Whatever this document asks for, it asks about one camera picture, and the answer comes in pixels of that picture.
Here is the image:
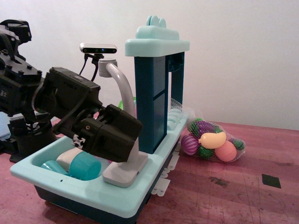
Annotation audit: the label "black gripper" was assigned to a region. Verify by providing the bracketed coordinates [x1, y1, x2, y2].
[36, 67, 143, 162]

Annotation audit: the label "grey toy faucet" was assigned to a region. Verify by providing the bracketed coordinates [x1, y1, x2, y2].
[99, 58, 148, 188]

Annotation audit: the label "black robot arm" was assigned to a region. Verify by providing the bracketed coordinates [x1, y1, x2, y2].
[0, 20, 142, 162]

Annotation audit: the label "teal toy cup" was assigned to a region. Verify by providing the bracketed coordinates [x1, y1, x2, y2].
[69, 151, 101, 181]

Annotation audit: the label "white toy cup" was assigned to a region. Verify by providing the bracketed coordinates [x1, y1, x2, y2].
[56, 147, 83, 172]

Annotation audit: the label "light blue toy plates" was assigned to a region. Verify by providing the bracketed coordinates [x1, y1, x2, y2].
[167, 108, 184, 131]

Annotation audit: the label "light blue toy sink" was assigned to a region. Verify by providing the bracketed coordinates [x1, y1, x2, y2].
[10, 110, 188, 224]

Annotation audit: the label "purple striped toy ball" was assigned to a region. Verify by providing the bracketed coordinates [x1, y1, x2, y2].
[181, 134, 199, 155]

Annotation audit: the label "dark blue toy shelf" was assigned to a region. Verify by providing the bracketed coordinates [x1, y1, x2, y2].
[125, 15, 190, 154]

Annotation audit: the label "mesh bag of toys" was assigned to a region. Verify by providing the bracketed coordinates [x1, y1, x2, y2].
[167, 99, 245, 162]

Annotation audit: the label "yellow toy fruit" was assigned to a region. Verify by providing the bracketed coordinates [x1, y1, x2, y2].
[199, 132, 227, 149]

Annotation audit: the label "orange toy egg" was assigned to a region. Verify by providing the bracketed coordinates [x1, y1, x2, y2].
[214, 140, 237, 162]

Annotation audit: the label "black tape square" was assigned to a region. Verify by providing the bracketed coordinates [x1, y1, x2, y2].
[262, 174, 281, 189]

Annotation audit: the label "black camera cable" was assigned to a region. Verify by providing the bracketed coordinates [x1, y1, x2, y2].
[79, 53, 98, 81]

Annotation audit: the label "silver depth camera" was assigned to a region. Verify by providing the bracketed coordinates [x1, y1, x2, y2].
[79, 43, 117, 54]

